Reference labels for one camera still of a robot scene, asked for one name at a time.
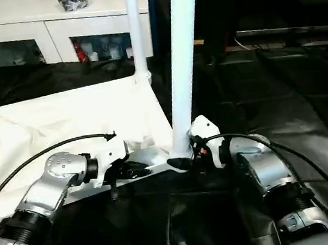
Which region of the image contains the white plastic table top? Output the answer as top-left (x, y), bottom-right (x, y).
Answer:
top-left (0, 68), bottom-right (198, 231)

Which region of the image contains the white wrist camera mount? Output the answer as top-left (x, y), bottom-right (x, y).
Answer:
top-left (87, 131), bottom-right (136, 190)
top-left (187, 112), bottom-right (228, 173)

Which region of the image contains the black mat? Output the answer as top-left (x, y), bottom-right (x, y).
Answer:
top-left (0, 22), bottom-right (328, 245)

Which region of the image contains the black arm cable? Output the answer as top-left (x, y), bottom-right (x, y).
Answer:
top-left (197, 120), bottom-right (328, 244)
top-left (0, 130), bottom-right (126, 217)

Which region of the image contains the white patterned jar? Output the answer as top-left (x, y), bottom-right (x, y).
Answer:
top-left (108, 43), bottom-right (121, 60)

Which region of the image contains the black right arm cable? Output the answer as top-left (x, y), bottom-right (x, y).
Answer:
top-left (197, 120), bottom-right (328, 244)

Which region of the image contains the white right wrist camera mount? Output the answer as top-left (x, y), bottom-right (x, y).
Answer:
top-left (187, 112), bottom-right (228, 173)

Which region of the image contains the dark object on cabinet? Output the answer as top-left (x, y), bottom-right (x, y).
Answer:
top-left (56, 0), bottom-right (89, 14)

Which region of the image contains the black bar with red light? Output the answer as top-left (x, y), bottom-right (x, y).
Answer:
top-left (235, 19), bottom-right (328, 50)

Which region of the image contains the white cabinet with glass doors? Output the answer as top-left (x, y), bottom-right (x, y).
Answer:
top-left (0, 0), bottom-right (158, 78)

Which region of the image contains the red bottle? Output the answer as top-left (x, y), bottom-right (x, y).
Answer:
top-left (73, 40), bottom-right (88, 63)

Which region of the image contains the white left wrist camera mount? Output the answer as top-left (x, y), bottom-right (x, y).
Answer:
top-left (87, 131), bottom-right (136, 190)

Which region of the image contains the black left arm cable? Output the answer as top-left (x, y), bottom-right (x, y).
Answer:
top-left (0, 130), bottom-right (126, 217)

